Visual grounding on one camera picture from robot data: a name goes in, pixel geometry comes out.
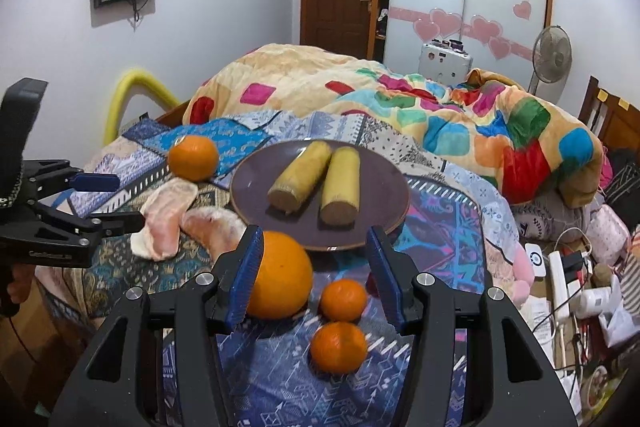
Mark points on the white box appliance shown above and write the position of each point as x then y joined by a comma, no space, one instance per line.
445,62

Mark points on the patterned patchwork blanket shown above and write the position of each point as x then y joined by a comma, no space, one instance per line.
440,227

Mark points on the pink quilted bag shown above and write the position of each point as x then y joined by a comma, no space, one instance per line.
610,227

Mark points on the person's left hand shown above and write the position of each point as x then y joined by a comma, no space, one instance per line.
23,285

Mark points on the banana piece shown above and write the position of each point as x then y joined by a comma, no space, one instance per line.
341,187
300,177

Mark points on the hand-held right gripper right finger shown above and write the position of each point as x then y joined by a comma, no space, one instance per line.
385,277

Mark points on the black bag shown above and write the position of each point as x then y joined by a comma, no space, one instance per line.
622,182

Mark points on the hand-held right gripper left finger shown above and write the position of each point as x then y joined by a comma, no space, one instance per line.
247,277

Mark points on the grey pillow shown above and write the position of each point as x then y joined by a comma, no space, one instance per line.
545,219

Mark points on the white power strip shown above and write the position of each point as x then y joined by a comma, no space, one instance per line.
559,287

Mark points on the pink plush toy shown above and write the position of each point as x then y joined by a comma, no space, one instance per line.
521,277

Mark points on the small bowl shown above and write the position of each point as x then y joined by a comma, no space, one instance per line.
598,389

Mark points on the yellow foam tube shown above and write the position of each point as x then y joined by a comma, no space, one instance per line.
132,79

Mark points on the peeled pomelo segment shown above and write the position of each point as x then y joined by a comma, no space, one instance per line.
162,219
215,232

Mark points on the colourful checked quilt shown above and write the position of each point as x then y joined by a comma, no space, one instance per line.
350,87

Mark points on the wooden bed headboard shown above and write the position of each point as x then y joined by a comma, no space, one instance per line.
617,122

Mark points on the large orange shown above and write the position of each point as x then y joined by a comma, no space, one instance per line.
282,279

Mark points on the small mandarin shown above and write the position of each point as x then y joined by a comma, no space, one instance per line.
344,301
339,348

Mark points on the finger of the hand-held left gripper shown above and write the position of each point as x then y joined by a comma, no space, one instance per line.
95,182
115,223

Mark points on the medium orange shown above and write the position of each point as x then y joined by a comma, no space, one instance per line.
194,159

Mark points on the dark round plate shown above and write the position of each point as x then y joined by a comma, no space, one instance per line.
380,202

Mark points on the standing electric fan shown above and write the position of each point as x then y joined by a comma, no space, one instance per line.
551,54

